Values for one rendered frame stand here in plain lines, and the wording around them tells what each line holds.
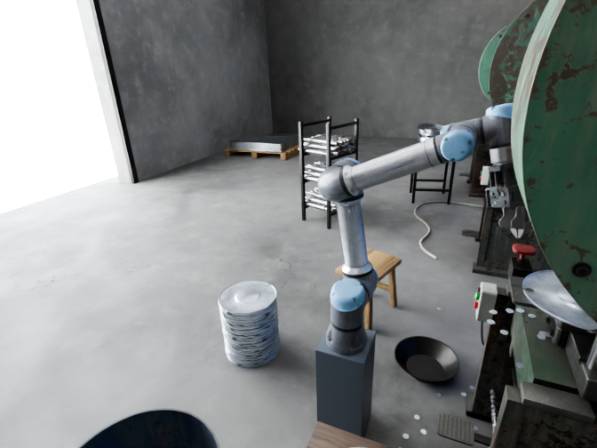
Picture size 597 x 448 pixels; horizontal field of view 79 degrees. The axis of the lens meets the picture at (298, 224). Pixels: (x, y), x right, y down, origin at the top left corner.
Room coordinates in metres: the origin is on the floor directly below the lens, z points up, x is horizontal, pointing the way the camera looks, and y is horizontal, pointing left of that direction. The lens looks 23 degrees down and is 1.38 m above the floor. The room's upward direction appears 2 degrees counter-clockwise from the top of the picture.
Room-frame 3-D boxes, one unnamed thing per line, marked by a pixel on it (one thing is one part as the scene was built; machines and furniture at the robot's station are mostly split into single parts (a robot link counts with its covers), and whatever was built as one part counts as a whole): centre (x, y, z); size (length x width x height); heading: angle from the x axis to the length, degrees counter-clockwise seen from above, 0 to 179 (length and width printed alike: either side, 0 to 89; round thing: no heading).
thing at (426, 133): (3.81, -1.47, 0.40); 0.45 x 0.40 x 0.79; 167
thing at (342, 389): (1.06, -0.16, 0.23); 0.18 x 0.18 x 0.45; 65
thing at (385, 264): (1.82, -0.40, 0.16); 0.34 x 0.24 x 0.34; 137
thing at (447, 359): (1.35, -0.60, 0.04); 0.30 x 0.30 x 0.07
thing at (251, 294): (1.54, 0.27, 0.33); 0.29 x 0.29 x 0.01
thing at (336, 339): (1.06, -0.16, 0.50); 0.15 x 0.15 x 0.10
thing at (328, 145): (3.33, -0.30, 0.47); 0.46 x 0.43 x 0.95; 45
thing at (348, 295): (1.06, -0.16, 0.62); 0.13 x 0.12 x 0.14; 152
